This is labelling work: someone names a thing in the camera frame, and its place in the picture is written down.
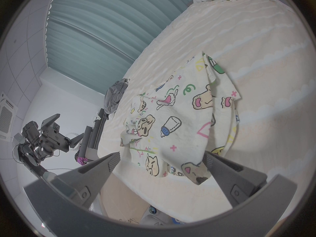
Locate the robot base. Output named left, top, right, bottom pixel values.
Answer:
left=89, top=194, right=189, bottom=226

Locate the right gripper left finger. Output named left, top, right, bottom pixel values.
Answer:
left=52, top=152, right=121, bottom=209

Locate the purple plastic bag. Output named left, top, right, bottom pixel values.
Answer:
left=75, top=154, right=91, bottom=165

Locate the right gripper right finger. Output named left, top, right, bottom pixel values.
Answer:
left=204, top=152, right=267, bottom=208

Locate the ceiling air conditioner vent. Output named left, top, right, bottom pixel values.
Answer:
left=0, top=92, right=18, bottom=141

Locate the blue-green curtain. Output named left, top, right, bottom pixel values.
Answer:
left=46, top=0, right=196, bottom=96

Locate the grey garment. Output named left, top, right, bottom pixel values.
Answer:
left=104, top=78, right=129, bottom=114

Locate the white printed pyjama top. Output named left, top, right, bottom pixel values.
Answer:
left=120, top=50, right=242, bottom=186

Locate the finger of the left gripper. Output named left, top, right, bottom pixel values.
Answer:
left=69, top=132, right=85, bottom=149
left=40, top=114, right=61, bottom=131

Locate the bed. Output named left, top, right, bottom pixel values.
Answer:
left=97, top=0, right=316, bottom=219

